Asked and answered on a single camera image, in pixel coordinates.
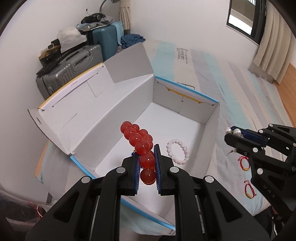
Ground red cord bracelet gold bar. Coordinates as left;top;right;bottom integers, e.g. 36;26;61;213
238;156;250;171

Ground white pearl bracelet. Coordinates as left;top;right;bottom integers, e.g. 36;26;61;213
225;126;243;138

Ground red bead bracelet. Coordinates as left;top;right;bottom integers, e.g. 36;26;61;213
120;120;157;186

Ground white cardboard box blue trim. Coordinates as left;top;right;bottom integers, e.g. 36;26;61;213
27;42;220;231

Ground beige window curtain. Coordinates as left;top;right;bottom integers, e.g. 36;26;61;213
249;1;295;84

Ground dark framed window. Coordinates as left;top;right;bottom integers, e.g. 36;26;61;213
227;0;266;44

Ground grey hard suitcase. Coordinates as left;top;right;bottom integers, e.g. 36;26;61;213
36;45;103;99

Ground dark blue clothes pile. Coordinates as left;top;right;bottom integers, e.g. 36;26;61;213
120;34;145;49

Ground black items on suitcase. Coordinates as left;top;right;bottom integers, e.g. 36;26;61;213
36;39;77;78

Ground teal hard suitcase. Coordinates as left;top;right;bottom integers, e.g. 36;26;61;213
92;24;119;61

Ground white tissue bag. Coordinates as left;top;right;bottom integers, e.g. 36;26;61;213
57;27;87;53

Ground light blue towel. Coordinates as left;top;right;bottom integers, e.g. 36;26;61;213
112;21;124;46

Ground clutter on teal suitcase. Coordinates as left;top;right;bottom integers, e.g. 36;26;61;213
76;13;113;32

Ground tied beige curtain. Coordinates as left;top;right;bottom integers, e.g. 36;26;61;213
119;0;132;31

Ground pink white bead bracelet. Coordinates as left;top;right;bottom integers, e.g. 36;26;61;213
166;138;191;165

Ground red wire bundle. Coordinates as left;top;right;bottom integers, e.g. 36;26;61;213
28;201;47;219

